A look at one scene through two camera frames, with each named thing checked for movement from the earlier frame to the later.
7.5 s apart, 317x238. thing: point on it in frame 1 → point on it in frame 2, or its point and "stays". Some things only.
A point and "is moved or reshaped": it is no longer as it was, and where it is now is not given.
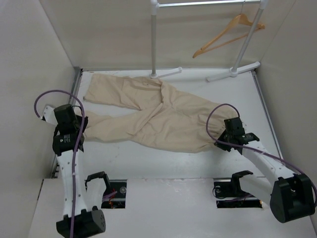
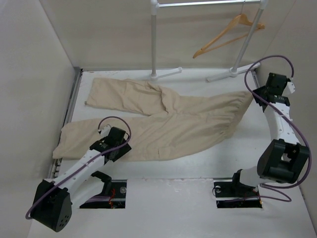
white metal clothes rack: x=154 y=7 stays
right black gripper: x=228 y=148 → x=256 y=98
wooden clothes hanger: x=241 y=18 stays
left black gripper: x=86 y=123 → x=125 y=148
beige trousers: x=167 y=119 is moved or reshaped
